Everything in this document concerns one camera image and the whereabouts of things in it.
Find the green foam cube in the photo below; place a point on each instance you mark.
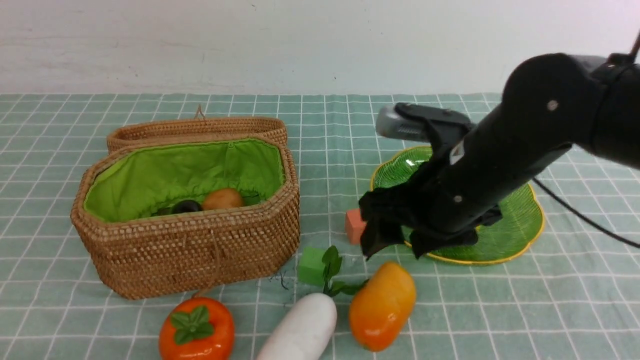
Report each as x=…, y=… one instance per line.
x=311, y=268

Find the green checkered tablecloth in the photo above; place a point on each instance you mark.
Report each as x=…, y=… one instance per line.
x=573, y=296

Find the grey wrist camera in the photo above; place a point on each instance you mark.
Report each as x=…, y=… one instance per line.
x=439, y=127

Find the orange foam cube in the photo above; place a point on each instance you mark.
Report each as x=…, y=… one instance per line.
x=354, y=225

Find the brown potato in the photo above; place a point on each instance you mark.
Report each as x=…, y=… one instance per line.
x=224, y=198

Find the woven rattan basket lid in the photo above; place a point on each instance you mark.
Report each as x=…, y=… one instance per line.
x=187, y=128

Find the white radish with leaves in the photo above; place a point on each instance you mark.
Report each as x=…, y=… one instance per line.
x=307, y=328

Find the orange persimmon green leaf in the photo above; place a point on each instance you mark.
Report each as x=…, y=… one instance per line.
x=200, y=328

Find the woven rattan basket green lining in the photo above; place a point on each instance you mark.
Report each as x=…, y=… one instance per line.
x=122, y=214

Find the dark purple eggplant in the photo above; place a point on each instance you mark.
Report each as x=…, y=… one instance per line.
x=186, y=206

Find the orange yellow mango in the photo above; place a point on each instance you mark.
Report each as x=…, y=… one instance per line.
x=379, y=311

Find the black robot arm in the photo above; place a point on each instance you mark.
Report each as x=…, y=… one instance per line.
x=549, y=103

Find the green glass leaf plate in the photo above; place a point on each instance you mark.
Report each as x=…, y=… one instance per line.
x=523, y=219

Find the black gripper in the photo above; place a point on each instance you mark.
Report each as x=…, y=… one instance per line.
x=459, y=187

